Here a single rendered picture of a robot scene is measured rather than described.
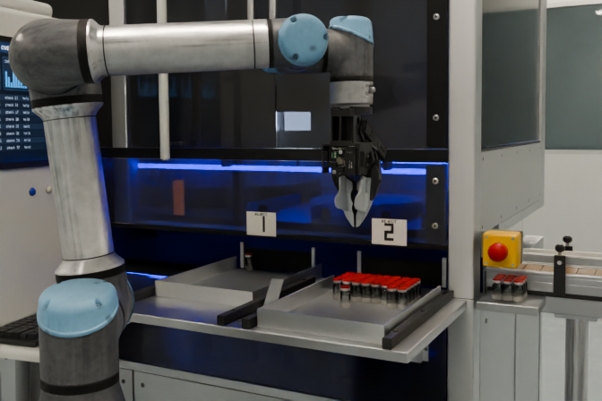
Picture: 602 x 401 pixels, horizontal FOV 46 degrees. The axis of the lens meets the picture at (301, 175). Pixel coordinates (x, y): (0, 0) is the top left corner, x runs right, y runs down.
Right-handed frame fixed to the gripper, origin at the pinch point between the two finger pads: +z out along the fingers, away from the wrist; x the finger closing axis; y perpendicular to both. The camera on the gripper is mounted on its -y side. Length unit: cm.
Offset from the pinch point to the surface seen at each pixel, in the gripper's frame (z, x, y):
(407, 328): 19.9, 8.1, -3.8
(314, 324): 19.7, -7.7, 1.9
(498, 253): 10.2, 18.4, -32.1
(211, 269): 20, -54, -32
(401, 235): 8.3, -4.0, -35.5
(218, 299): 20.6, -36.8, -9.6
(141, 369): 51, -81, -36
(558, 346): 110, -2, -300
